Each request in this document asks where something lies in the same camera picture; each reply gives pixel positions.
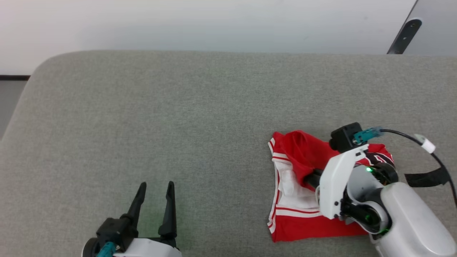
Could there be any black velcro strap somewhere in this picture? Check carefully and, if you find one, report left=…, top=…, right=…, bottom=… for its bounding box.
left=404, top=167, right=451, bottom=188

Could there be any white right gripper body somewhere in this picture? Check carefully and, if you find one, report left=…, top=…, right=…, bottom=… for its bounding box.
left=319, top=144, right=398, bottom=234

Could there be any grey panel with dark edge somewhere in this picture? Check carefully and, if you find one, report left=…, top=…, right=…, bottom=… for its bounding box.
left=387, top=0, right=457, bottom=56

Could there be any teal right camera connector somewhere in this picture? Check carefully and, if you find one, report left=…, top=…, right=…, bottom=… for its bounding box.
left=353, top=126, right=383, bottom=143

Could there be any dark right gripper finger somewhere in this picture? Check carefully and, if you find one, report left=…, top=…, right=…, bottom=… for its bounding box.
left=303, top=168, right=323, bottom=190

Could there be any teal camera connector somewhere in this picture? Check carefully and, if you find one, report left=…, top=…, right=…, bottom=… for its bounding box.
left=96, top=242, right=120, bottom=257
left=353, top=126, right=383, bottom=143

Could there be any white cable tag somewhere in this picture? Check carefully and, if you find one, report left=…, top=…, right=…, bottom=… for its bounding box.
left=414, top=134, right=436, bottom=154

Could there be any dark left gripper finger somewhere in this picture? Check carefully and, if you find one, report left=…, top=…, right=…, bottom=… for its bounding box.
left=120, top=182, right=147, bottom=229
left=158, top=181, right=178, bottom=247

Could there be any black right camera cable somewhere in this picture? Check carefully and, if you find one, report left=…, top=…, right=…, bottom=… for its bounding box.
left=380, top=128, right=457, bottom=207

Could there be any red and white jersey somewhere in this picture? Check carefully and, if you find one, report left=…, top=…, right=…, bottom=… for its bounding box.
left=267, top=130, right=395, bottom=243

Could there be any teal left camera connector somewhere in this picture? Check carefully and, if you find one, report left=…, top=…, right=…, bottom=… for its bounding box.
left=96, top=242, right=120, bottom=257

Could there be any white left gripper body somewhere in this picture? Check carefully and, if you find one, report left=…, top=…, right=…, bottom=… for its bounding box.
left=121, top=237, right=183, bottom=257

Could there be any black oblong door bracket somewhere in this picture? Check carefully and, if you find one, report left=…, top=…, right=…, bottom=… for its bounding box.
left=387, top=18, right=423, bottom=55

